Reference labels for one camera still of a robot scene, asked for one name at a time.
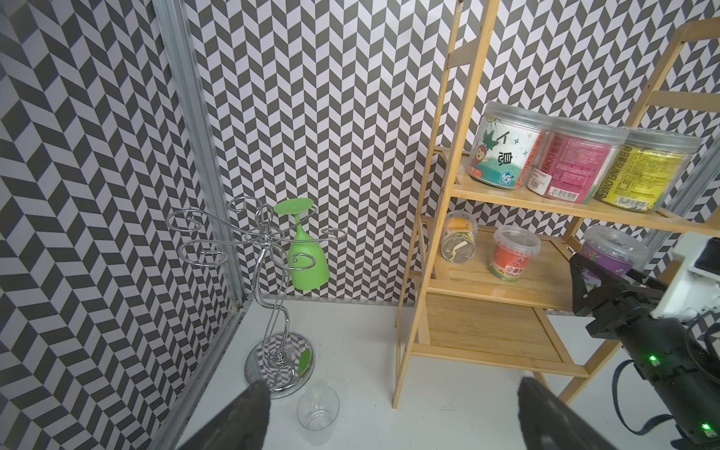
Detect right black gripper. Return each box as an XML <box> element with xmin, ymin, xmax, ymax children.
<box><xmin>569</xmin><ymin>253</ymin><xmax>669</xmax><ymax>339</ymax></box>

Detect small clear tub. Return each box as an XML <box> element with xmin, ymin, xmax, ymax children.
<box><xmin>489</xmin><ymin>225</ymin><xmax>542</xmax><ymax>282</ymax></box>
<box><xmin>579</xmin><ymin>225</ymin><xmax>649</xmax><ymax>276</ymax></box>
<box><xmin>441</xmin><ymin>211</ymin><xmax>477</xmax><ymax>264</ymax></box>

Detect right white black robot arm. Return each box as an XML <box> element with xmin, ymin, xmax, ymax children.
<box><xmin>569</xmin><ymin>253</ymin><xmax>719</xmax><ymax>449</ymax></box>

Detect chrome wire glass rack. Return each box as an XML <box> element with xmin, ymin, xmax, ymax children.
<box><xmin>165</xmin><ymin>196</ymin><xmax>347</xmax><ymax>399</ymax></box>

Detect flower seed jar pink label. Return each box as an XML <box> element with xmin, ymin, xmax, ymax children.
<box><xmin>527</xmin><ymin>118</ymin><xmax>629</xmax><ymax>204</ymax></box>

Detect carrot seed jar red label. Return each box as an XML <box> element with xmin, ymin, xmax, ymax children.
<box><xmin>467</xmin><ymin>101</ymin><xmax>552</xmax><ymax>189</ymax></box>

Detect clear glass cup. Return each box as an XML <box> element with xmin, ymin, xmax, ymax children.
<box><xmin>296</xmin><ymin>384</ymin><xmax>341</xmax><ymax>433</ymax></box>

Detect yellow label seed jar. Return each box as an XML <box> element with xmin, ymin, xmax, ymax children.
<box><xmin>594</xmin><ymin>129</ymin><xmax>702</xmax><ymax>213</ymax></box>

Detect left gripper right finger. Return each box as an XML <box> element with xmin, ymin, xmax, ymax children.
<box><xmin>517</xmin><ymin>377</ymin><xmax>615</xmax><ymax>450</ymax></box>

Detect bamboo three-tier shelf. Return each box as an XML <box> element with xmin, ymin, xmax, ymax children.
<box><xmin>396</xmin><ymin>1</ymin><xmax>719</xmax><ymax>403</ymax></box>

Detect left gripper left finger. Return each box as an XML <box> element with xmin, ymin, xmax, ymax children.
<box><xmin>180</xmin><ymin>381</ymin><xmax>271</xmax><ymax>450</ymax></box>

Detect green plastic goblet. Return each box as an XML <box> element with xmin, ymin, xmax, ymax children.
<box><xmin>274</xmin><ymin>198</ymin><xmax>330</xmax><ymax>291</ymax></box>

